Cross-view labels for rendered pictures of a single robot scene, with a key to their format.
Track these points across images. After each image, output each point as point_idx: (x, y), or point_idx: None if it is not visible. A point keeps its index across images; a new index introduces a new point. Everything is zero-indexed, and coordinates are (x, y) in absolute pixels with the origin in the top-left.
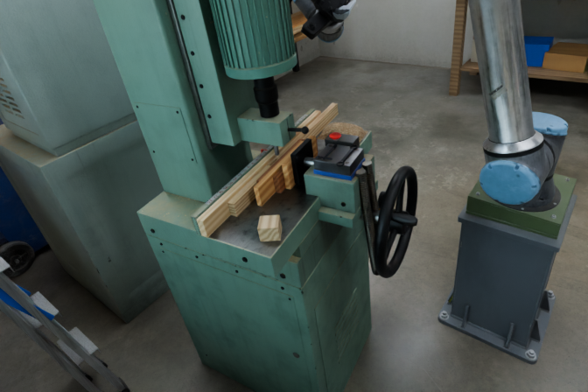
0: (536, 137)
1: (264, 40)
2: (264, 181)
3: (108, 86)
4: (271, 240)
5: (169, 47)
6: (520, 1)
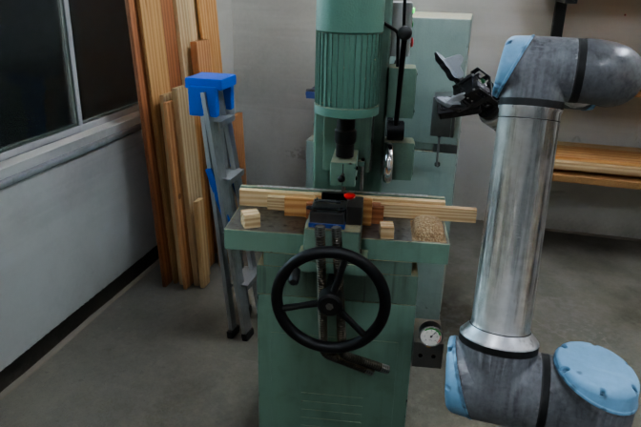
0: (496, 339)
1: (324, 85)
2: (295, 197)
3: None
4: (242, 225)
5: None
6: (533, 152)
